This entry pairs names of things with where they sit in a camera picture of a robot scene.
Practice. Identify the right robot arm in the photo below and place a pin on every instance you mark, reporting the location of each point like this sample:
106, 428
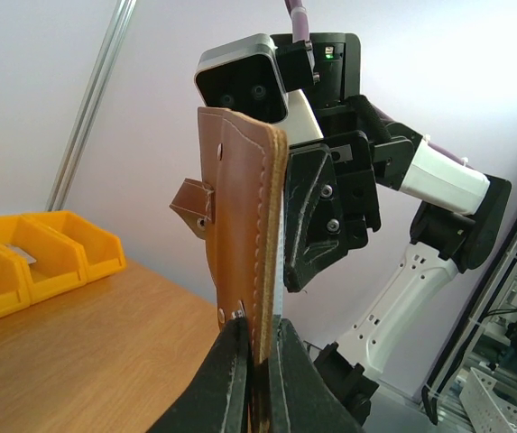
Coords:
453, 231

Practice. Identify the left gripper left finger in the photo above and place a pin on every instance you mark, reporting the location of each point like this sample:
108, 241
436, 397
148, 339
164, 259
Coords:
217, 398

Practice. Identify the middle yellow bin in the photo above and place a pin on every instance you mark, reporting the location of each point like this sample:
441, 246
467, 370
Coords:
60, 263

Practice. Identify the left aluminium frame post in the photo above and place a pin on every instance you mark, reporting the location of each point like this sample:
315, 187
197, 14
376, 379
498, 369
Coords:
91, 102

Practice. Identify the brown leather card holder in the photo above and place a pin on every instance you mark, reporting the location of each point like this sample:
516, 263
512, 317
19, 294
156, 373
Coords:
235, 208

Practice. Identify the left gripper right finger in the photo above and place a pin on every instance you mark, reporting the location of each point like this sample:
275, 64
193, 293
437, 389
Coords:
299, 400

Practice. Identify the right yellow bin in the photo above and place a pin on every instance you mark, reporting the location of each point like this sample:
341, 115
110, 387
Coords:
103, 252

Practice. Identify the white card stack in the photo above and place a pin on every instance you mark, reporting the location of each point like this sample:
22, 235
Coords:
19, 255

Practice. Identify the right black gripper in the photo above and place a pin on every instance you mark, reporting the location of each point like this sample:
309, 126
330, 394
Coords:
314, 226

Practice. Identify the white perforated basket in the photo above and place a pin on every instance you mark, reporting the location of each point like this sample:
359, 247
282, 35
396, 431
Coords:
491, 406

